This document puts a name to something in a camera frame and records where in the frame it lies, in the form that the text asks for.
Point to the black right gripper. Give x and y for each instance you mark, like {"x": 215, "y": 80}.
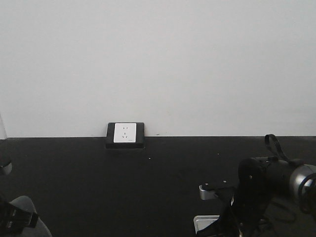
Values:
{"x": 260, "y": 179}

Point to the black white power socket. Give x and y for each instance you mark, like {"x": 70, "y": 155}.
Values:
{"x": 125, "y": 135}

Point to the silver black round object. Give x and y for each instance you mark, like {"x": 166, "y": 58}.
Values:
{"x": 5, "y": 166}

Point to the black silver right arm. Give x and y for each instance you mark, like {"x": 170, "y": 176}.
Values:
{"x": 302, "y": 190}

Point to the white wall conduit strip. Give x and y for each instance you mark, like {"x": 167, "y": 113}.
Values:
{"x": 3, "y": 134}

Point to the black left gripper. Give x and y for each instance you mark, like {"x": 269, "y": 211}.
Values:
{"x": 16, "y": 215}

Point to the silver metal tray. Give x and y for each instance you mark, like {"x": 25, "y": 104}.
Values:
{"x": 203, "y": 221}

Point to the gray left arm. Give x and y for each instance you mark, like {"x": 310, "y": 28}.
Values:
{"x": 40, "y": 231}

